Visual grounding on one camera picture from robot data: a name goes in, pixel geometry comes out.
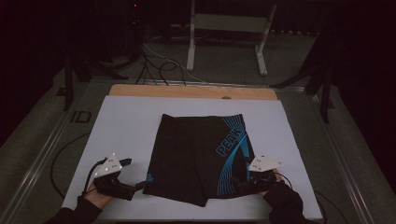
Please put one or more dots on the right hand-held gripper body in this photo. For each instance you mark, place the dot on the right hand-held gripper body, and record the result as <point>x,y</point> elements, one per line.
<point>261,180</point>

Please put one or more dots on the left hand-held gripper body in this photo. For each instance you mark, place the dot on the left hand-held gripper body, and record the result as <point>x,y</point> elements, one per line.
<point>109,183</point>

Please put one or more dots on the black shorts with blue pattern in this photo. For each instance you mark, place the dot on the black shorts with blue pattern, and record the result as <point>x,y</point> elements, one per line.
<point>186,155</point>

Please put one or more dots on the person's right hand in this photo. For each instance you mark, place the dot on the person's right hand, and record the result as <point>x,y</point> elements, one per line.
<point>278,178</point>

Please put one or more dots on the person's left hand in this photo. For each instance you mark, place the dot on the person's left hand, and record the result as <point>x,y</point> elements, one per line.
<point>98,197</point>

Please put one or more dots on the white table mat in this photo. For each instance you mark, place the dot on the white table mat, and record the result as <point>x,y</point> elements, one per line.
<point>124,124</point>

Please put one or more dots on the black tripod stand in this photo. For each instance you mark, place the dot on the black tripod stand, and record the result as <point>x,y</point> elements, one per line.
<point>325,93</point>
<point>69,84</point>

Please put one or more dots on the metal floor rail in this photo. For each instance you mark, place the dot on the metal floor rail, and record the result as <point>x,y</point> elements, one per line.
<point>37,168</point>
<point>342,168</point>

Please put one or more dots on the white metal stand frame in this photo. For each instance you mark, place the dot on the white metal stand frame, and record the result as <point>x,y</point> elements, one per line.
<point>230,23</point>

